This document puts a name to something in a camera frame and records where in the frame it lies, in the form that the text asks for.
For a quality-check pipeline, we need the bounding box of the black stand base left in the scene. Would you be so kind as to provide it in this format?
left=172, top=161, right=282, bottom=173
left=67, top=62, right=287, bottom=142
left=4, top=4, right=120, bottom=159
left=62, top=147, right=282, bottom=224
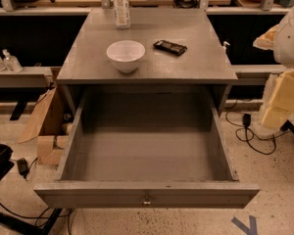
left=0, top=209, right=62, bottom=235

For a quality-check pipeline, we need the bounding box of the small white pump bottle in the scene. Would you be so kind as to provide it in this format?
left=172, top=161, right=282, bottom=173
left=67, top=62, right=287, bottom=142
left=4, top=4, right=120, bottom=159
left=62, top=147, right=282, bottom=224
left=222, top=41, right=230, bottom=54

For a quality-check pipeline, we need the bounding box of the black floor cable right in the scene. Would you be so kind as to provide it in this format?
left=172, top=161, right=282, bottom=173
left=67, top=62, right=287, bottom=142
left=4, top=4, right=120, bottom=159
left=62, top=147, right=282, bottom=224
left=224, top=110, right=294, bottom=156

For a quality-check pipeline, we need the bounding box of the black power adapter left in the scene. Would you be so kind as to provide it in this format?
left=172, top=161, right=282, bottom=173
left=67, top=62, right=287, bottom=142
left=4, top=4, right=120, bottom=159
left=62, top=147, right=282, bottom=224
left=17, top=158, right=28, bottom=177

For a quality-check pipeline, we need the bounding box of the grey wooden drawer cabinet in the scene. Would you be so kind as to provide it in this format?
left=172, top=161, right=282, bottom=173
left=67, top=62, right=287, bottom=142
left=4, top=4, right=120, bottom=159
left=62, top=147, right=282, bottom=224
left=57, top=8, right=237, bottom=114

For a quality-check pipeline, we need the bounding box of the clear sanitizer pump bottle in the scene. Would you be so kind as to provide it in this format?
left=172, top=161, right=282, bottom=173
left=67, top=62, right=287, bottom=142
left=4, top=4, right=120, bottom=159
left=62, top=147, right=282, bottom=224
left=3, top=49, right=23, bottom=72

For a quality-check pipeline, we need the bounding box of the black power adapter right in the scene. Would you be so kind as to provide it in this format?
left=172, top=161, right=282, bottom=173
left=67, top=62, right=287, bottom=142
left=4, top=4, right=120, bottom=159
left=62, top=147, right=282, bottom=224
left=242, top=114, right=251, bottom=128

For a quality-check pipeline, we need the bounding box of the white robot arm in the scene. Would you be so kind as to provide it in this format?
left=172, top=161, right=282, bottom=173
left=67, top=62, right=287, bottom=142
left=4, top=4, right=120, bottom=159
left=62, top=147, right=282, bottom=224
left=253, top=6, right=294, bottom=135

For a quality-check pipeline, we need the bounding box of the black power adapter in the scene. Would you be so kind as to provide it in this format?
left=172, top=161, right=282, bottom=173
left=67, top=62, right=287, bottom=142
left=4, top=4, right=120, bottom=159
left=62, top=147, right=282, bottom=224
left=242, top=114, right=251, bottom=128
left=17, top=158, right=28, bottom=177

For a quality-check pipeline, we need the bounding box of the white ceramic bowl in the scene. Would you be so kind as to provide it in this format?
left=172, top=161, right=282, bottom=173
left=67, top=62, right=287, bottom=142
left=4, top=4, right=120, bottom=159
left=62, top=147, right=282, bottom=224
left=106, top=40, right=145, bottom=72

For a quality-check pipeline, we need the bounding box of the clear plastic bottle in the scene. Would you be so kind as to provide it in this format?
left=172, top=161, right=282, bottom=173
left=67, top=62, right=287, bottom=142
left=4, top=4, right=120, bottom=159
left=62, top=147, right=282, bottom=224
left=114, top=0, right=130, bottom=28

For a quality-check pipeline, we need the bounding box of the brown cardboard box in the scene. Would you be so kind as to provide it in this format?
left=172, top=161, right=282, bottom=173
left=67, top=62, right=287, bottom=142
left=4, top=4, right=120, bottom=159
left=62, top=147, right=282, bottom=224
left=17, top=67, right=76, bottom=166

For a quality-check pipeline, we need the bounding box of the grey top drawer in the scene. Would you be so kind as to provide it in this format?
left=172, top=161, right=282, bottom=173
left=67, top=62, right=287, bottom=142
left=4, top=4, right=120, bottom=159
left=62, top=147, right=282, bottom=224
left=34, top=88, right=259, bottom=209

